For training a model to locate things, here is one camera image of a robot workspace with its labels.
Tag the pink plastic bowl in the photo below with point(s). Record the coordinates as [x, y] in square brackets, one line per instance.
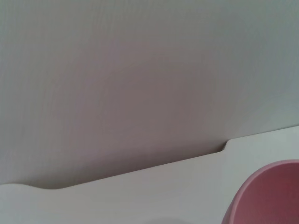
[268, 196]

